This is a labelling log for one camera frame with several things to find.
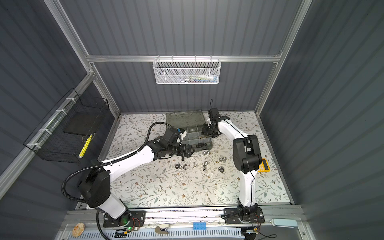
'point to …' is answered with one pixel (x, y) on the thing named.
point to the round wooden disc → (78, 229)
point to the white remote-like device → (287, 223)
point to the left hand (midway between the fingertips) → (189, 149)
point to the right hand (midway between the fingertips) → (205, 133)
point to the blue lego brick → (199, 226)
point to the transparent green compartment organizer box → (192, 122)
